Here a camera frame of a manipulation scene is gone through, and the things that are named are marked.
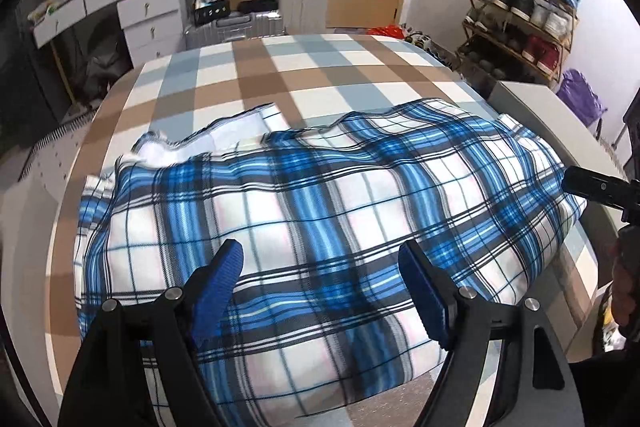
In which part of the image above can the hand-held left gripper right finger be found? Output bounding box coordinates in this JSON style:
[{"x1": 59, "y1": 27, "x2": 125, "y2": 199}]
[{"x1": 398, "y1": 239, "x2": 586, "y2": 427}]

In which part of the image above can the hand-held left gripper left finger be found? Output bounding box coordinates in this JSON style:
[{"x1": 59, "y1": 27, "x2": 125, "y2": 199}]
[{"x1": 57, "y1": 238, "x2": 246, "y2": 427}]

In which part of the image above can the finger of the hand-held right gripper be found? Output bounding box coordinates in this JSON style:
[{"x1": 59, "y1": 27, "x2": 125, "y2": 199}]
[{"x1": 562, "y1": 165, "x2": 640, "y2": 211}]

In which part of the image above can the blue plaid shirt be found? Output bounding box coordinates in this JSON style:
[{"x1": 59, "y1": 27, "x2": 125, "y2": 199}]
[{"x1": 74, "y1": 99, "x2": 589, "y2": 427}]

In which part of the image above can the person's right hand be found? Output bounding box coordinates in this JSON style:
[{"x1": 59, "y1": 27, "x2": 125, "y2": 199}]
[{"x1": 610, "y1": 227, "x2": 640, "y2": 326}]

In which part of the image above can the purple plastic bag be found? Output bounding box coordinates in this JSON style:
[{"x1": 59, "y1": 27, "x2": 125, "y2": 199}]
[{"x1": 555, "y1": 67, "x2": 609, "y2": 128}]

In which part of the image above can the pile of loose shoes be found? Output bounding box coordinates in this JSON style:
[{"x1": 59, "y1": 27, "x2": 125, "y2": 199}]
[{"x1": 399, "y1": 24, "x2": 462, "y2": 68}]

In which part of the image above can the checked bed sheet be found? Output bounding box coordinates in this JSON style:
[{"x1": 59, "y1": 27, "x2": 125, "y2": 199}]
[{"x1": 45, "y1": 33, "x2": 601, "y2": 427}]

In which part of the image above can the orange plastic bag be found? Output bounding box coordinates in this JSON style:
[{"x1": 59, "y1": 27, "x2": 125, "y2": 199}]
[{"x1": 367, "y1": 24, "x2": 404, "y2": 39}]

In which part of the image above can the black bag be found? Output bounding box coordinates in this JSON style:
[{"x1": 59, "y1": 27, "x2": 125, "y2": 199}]
[{"x1": 82, "y1": 14, "x2": 136, "y2": 94}]

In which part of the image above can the silver suitcase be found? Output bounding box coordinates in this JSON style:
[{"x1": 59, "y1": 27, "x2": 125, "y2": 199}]
[{"x1": 184, "y1": 9, "x2": 286, "y2": 53}]

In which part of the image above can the black printed box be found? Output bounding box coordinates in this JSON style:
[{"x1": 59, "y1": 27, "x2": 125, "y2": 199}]
[{"x1": 193, "y1": 1, "x2": 231, "y2": 26}]

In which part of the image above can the black case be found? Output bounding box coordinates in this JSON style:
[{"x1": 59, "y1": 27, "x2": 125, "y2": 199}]
[{"x1": 237, "y1": 0, "x2": 279, "y2": 14}]

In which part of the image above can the white desk with drawers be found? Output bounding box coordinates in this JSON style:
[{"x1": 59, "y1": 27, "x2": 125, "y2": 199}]
[{"x1": 31, "y1": 0, "x2": 189, "y2": 68}]

